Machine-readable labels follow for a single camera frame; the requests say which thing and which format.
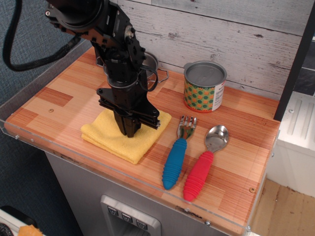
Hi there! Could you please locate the orange object at corner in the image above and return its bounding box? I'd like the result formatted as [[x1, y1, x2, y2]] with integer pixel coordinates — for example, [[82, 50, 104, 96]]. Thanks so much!
[[18, 225, 44, 236]]

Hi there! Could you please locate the small metal pot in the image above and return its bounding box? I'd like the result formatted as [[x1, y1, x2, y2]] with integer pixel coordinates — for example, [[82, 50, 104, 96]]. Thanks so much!
[[95, 52, 169, 83]]

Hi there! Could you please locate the red handled spoon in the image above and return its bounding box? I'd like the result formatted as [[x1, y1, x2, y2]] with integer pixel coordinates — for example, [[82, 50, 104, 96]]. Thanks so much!
[[183, 125, 229, 202]]

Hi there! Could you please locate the black braided cable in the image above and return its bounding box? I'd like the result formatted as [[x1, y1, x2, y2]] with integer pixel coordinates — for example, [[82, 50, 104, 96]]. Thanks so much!
[[2, 0, 82, 72]]

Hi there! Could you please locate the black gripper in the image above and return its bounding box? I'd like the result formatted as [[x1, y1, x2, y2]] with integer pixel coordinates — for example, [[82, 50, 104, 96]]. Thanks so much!
[[96, 84, 160, 138]]

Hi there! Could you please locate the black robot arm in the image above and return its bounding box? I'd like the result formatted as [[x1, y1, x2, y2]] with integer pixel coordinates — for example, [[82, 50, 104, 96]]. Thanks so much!
[[46, 0, 160, 138]]

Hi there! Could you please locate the black vertical post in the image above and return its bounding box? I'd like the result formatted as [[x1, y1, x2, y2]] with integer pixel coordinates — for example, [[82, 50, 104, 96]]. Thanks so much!
[[274, 3, 315, 121]]

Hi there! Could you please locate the silver toy cabinet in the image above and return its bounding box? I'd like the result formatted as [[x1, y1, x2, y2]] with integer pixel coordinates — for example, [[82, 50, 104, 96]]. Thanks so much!
[[46, 152, 250, 236]]

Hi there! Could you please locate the white toy appliance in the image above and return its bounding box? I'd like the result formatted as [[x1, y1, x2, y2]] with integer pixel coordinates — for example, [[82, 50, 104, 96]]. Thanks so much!
[[266, 92, 315, 197]]

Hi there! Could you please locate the clear acrylic table guard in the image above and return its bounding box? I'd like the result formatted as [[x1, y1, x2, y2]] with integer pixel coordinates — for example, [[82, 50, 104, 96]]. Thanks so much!
[[0, 42, 280, 236]]

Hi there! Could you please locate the blue handled fork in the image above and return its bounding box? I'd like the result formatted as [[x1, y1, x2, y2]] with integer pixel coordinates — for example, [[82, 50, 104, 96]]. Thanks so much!
[[162, 116, 197, 190]]

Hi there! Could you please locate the yellow cloth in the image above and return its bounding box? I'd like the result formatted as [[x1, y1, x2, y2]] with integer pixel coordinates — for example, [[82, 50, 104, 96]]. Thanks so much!
[[81, 110, 172, 164]]

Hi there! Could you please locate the patterned tin can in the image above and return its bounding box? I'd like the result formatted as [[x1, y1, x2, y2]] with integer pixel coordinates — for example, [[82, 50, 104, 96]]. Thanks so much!
[[184, 61, 227, 113]]

